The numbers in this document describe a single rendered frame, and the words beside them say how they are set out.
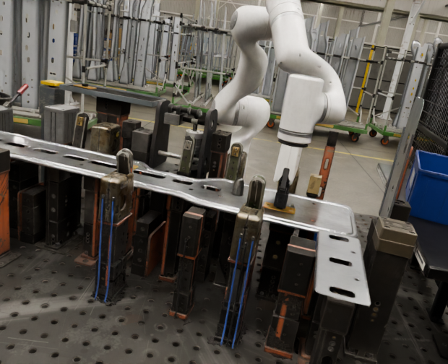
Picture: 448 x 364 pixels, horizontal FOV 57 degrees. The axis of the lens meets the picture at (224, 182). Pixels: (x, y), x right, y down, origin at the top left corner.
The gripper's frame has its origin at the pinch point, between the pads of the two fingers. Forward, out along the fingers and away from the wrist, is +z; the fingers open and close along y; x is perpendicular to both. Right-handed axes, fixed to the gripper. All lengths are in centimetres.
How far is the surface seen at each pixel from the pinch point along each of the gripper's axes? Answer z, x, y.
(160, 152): 1.6, -43.2, -22.8
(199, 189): 3.3, -22.8, -1.6
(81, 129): -2, -70, -18
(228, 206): 3.4, -12.5, 5.6
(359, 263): 3.2, 19.5, 20.1
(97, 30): -21, -443, -665
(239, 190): 1.6, -11.9, -3.6
